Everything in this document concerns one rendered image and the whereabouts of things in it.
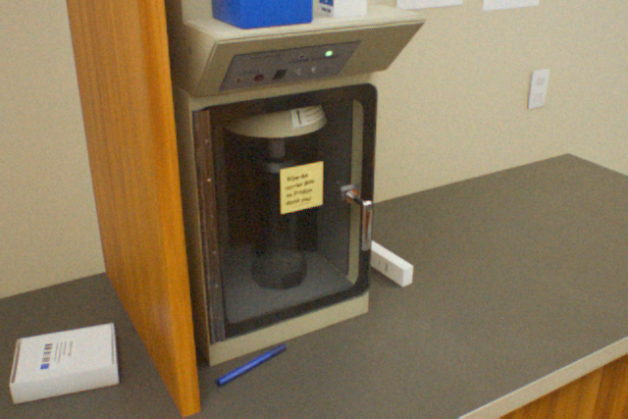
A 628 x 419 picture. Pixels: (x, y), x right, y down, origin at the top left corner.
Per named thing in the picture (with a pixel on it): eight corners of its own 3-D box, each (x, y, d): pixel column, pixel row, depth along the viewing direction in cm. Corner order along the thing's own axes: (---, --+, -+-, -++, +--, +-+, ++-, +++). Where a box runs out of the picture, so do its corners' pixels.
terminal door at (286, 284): (213, 341, 105) (194, 107, 89) (367, 291, 119) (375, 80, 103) (214, 344, 104) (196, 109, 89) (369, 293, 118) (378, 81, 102)
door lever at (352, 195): (356, 236, 112) (343, 240, 111) (358, 186, 108) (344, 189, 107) (374, 249, 107) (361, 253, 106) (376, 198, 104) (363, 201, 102)
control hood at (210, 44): (186, 94, 88) (181, 21, 84) (379, 67, 103) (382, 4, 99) (218, 115, 79) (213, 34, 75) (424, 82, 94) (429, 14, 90)
